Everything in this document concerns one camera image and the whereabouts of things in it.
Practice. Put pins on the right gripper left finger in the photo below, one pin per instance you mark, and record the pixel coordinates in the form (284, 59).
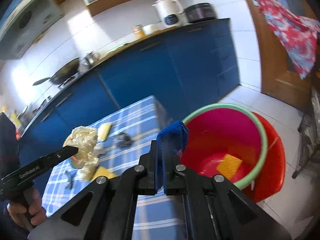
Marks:
(149, 184)

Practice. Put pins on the red bucket green rim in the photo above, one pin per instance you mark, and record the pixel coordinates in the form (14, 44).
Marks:
(225, 128)

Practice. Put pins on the orange basin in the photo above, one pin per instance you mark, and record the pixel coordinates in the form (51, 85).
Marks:
(271, 178)

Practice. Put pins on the yellow banana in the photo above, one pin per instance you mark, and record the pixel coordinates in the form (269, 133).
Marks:
(68, 141)

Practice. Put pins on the left hand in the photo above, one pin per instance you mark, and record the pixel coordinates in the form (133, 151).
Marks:
(35, 209)

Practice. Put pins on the steel kettle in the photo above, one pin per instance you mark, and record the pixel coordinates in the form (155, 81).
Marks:
(91, 58)

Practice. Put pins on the yellow white sponge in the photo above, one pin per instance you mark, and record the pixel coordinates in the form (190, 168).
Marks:
(103, 131)

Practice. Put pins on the blue kitchen cabinets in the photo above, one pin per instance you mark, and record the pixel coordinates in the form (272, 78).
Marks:
(185, 69)

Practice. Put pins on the yellow tin can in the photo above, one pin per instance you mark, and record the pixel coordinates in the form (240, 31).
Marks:
(138, 31)

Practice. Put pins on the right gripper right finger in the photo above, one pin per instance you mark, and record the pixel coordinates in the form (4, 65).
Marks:
(173, 182)

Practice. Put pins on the dark rice cooker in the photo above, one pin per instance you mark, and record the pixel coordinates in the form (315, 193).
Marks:
(200, 12)

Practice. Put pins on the cream paper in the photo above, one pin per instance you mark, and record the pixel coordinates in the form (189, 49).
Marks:
(86, 160)

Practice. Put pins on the white electric kettle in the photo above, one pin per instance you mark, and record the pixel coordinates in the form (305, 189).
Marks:
(169, 12)

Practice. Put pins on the range hood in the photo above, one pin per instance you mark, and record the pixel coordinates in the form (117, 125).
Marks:
(24, 24)

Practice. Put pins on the red floral cloth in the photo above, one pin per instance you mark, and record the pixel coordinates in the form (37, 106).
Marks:
(297, 34)

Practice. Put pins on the blue cloth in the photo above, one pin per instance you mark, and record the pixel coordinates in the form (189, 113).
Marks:
(175, 134)

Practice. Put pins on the black wok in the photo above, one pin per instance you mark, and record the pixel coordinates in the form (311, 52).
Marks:
(63, 74)

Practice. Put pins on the wooden door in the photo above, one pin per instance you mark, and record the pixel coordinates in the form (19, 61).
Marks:
(278, 79)

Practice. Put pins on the steel wool scrubber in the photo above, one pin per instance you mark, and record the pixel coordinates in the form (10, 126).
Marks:
(122, 140)

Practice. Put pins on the yellow foam fruit net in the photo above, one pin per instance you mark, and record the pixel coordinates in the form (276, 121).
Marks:
(229, 166)

